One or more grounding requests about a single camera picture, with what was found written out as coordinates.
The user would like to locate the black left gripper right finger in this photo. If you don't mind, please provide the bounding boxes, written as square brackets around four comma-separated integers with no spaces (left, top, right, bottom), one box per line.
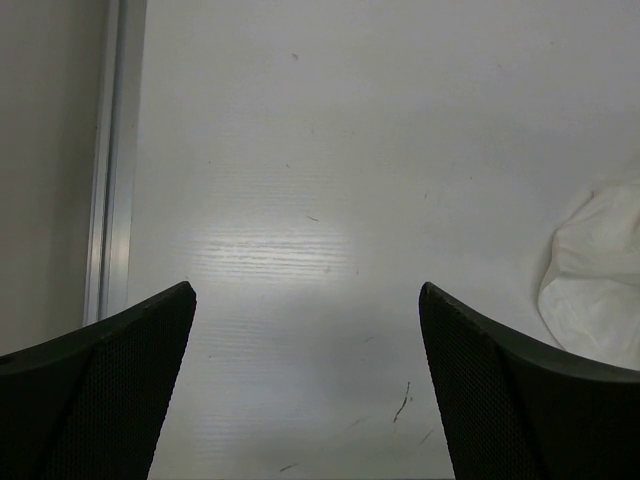
[419,283,639,479]

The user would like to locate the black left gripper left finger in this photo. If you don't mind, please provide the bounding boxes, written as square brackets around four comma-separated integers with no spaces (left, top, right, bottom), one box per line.
[1,281,196,479]

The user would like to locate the white pleated skirt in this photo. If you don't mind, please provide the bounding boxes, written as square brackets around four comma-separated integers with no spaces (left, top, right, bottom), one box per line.
[537,179,639,370]

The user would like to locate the aluminium table edge rail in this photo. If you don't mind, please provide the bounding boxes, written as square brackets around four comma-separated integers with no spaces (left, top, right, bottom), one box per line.
[83,0,148,326]

